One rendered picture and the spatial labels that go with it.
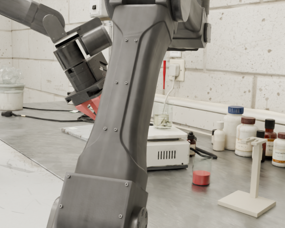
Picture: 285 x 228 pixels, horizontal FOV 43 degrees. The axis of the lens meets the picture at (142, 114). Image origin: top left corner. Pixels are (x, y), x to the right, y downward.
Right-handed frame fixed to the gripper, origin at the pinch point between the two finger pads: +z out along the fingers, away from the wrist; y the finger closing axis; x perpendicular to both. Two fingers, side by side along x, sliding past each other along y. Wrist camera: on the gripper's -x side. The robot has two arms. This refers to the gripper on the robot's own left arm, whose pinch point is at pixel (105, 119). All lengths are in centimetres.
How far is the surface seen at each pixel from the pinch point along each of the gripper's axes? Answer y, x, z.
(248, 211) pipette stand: -28.2, 17.7, 20.2
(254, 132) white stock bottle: -26.3, -22.9, 25.3
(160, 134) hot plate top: -9.5, -3.4, 9.3
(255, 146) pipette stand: -32.0, 8.3, 13.1
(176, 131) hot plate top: -11.5, -8.5, 11.9
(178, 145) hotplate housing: -12.3, -3.8, 13.8
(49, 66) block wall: 106, -136, -10
